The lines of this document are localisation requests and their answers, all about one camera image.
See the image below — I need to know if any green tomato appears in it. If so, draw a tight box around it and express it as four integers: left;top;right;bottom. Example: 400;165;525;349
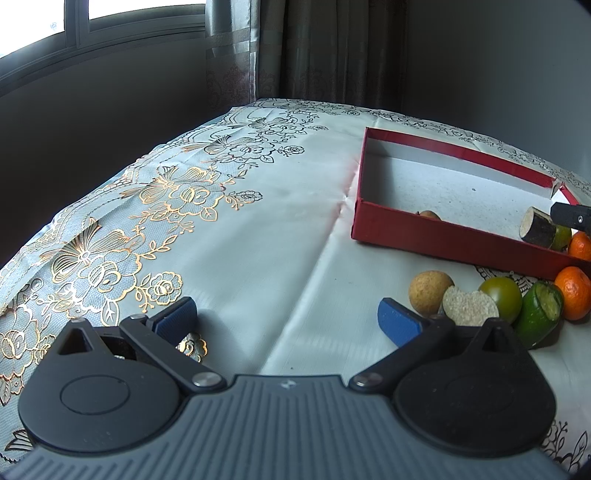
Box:
550;225;572;252
479;276;523;323

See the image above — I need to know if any orange mandarin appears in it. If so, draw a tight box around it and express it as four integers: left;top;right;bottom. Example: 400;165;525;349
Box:
554;266;591;321
568;231;591;262

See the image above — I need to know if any dark sugarcane piece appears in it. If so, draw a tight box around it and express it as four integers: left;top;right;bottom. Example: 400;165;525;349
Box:
519;206;557;248
442;286;499;327

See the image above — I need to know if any brown longan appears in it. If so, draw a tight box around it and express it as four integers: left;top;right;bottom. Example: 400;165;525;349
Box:
418;210;441;221
408;270;455;316

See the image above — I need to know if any green cucumber piece cut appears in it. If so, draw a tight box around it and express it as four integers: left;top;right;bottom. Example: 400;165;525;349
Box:
513;281;564;349

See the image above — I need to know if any red shallow cardboard box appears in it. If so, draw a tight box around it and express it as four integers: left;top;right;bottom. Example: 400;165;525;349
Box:
351;128;590;280

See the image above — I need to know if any floral white tablecloth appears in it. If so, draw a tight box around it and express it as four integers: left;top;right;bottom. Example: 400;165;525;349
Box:
1;99;590;468

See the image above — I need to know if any brown patterned curtain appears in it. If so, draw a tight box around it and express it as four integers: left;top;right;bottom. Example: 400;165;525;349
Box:
205;0;408;115

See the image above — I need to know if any window with grey frame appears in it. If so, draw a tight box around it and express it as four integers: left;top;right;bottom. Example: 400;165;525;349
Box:
1;0;205;96

